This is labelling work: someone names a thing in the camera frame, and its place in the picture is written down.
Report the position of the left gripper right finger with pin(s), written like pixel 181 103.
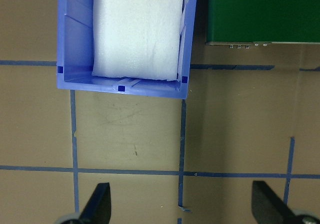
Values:
pixel 268 208

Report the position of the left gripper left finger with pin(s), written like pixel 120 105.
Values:
pixel 98 207

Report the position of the white foam pad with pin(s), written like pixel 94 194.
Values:
pixel 137 38

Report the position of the green conveyor belt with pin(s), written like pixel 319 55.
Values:
pixel 246 22

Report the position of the blue source bin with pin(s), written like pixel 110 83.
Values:
pixel 75 55

